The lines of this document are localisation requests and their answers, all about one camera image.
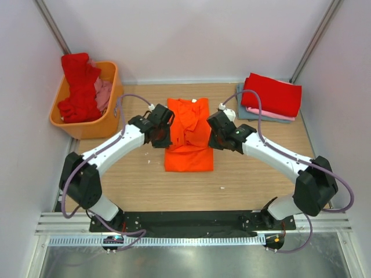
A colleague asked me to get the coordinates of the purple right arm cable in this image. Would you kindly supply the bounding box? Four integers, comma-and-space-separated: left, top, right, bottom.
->
219, 89, 355, 254

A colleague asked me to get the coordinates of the aluminium frame rail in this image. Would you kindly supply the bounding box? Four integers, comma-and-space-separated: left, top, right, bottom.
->
35, 213, 351, 235

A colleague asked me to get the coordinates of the left corner aluminium post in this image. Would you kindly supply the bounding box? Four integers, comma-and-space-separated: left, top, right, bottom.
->
33, 0, 71, 54

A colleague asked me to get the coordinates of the white slotted cable duct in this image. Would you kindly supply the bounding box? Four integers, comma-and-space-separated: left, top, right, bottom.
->
48, 235, 265, 247

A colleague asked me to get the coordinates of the folded grey t shirt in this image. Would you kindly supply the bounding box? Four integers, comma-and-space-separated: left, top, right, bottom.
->
235, 94, 291, 123

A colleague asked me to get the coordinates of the corner aluminium post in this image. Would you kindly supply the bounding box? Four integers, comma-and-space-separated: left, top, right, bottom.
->
289, 0, 344, 84
33, 0, 71, 54

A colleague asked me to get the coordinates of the orange t shirt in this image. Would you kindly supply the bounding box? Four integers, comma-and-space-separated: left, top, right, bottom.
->
164, 98, 214, 172

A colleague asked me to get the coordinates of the orange plastic basket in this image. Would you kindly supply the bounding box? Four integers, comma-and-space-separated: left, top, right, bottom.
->
49, 61, 123, 140

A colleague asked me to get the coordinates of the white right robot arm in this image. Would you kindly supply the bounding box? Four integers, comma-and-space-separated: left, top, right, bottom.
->
207, 111, 339, 229

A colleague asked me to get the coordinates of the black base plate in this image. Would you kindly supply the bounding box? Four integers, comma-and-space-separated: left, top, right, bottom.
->
108, 210, 296, 239

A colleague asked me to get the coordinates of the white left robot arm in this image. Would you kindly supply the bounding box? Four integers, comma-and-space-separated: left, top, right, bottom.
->
59, 104, 175, 231

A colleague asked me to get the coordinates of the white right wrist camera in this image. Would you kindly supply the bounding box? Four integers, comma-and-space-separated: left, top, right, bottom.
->
218, 103, 236, 122

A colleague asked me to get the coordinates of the folded pink t shirt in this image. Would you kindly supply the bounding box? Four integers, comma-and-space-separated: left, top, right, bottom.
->
246, 107, 296, 122

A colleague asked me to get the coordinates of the crumpled red t shirt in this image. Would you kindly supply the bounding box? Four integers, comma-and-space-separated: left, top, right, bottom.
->
57, 53, 101, 123

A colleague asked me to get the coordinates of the folded red t shirt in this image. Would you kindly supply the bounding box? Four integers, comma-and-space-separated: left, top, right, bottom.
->
243, 73, 302, 118

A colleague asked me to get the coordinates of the crumpled pink t shirt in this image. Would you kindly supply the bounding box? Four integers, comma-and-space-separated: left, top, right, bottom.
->
88, 57, 114, 112

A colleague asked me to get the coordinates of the right corner aluminium post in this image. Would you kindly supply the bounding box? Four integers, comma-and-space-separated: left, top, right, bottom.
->
289, 0, 344, 84

